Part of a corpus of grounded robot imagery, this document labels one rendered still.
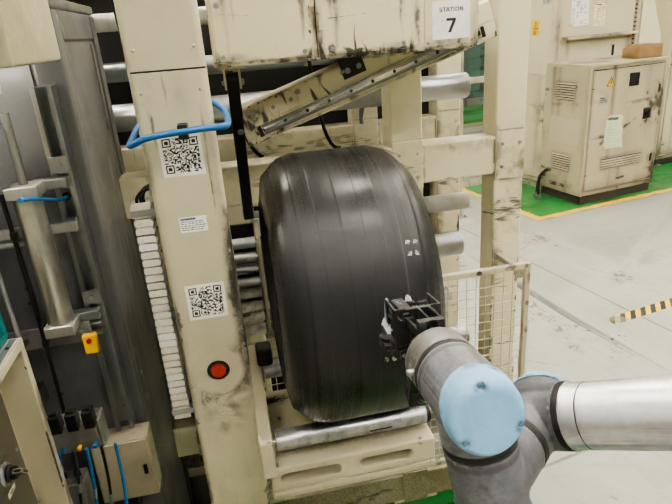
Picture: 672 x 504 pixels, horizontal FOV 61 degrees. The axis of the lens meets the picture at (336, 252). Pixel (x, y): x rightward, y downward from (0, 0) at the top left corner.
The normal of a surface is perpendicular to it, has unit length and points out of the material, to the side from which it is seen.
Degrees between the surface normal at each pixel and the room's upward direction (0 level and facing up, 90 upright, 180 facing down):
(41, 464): 90
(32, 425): 90
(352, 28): 90
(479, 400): 79
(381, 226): 47
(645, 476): 0
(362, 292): 70
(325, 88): 90
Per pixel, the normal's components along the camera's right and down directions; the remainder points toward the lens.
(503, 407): 0.17, 0.14
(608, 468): -0.07, -0.93
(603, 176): 0.38, 0.31
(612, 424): -0.71, 0.14
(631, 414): -0.76, -0.16
